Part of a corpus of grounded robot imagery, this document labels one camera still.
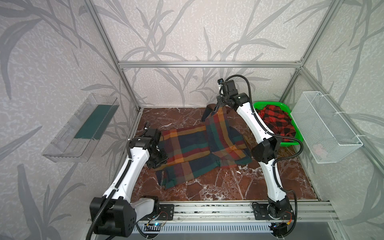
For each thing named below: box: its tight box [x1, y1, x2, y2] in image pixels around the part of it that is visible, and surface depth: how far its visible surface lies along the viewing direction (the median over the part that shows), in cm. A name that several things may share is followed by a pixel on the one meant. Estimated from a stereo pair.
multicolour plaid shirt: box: [155, 106, 252, 189], surface depth 96 cm
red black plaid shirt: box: [255, 105, 296, 142], surface depth 104 cm
